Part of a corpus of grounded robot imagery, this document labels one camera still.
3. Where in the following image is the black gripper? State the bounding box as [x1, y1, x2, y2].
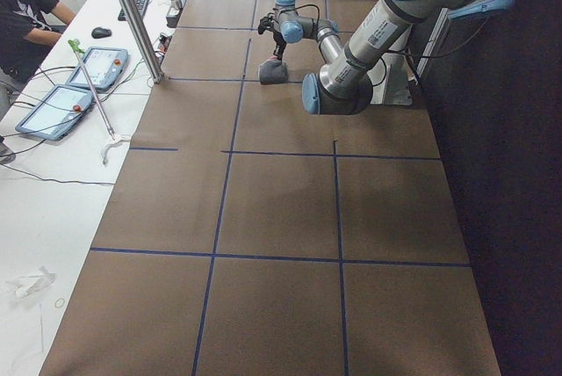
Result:
[257, 13, 285, 61]

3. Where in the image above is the pink towel with white edge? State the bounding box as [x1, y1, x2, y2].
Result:
[258, 58, 289, 85]

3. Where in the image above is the rubber band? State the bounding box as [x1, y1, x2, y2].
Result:
[54, 298, 66, 308]

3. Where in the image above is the metal grabber stick green tip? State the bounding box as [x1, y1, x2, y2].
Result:
[68, 39, 131, 165]

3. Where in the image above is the teach pendant tablet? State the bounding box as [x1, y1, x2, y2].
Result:
[15, 84, 94, 141]
[80, 47, 129, 93]

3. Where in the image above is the seated person in black shirt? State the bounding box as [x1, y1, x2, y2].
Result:
[1, 0, 76, 83]

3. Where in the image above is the aluminium frame post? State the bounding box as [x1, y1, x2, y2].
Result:
[119, 0, 164, 83]

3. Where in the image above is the black computer mouse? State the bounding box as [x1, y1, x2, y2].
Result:
[91, 27, 112, 40]

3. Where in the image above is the small metal cup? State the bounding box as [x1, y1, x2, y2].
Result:
[170, 0, 183, 11]

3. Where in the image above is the crumpled white tissue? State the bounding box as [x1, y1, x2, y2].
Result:
[5, 266, 57, 300]

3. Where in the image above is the far teach pendant tablet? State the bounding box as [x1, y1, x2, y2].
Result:
[80, 47, 129, 93]

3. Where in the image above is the near teach pendant tablet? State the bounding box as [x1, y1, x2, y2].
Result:
[15, 84, 94, 141]

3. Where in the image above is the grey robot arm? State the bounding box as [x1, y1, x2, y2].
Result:
[258, 0, 515, 115]

